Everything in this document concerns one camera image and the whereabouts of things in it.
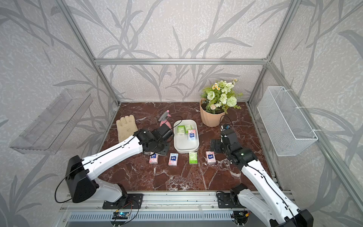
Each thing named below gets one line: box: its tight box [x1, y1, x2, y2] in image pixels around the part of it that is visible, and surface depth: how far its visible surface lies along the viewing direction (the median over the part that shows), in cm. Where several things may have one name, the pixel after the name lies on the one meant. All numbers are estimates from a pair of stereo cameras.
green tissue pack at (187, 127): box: [184, 123, 193, 135], surface depth 104 cm
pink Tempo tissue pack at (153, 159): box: [148, 153, 159, 165], surface depth 88 cm
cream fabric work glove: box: [115, 114, 139, 143], surface depth 107 cm
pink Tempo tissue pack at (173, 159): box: [168, 152, 179, 167], surface depth 88 cm
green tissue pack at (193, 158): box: [188, 151, 199, 165], surface depth 88 cm
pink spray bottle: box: [158, 109, 172, 130], surface depth 91 cm
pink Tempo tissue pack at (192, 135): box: [188, 129, 197, 141], surface depth 98 cm
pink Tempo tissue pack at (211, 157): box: [205, 150, 217, 165], surface depth 88 cm
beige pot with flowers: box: [199, 78, 244, 128], surface depth 88 cm
